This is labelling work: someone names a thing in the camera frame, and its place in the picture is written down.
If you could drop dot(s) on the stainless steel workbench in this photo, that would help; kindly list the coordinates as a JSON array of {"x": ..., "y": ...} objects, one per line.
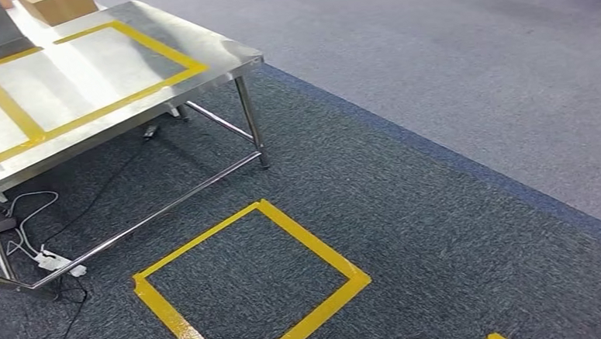
[{"x": 211, "y": 44}]

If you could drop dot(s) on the brown cardboard box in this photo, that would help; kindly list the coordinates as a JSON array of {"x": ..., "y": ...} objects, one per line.
[{"x": 60, "y": 8}]

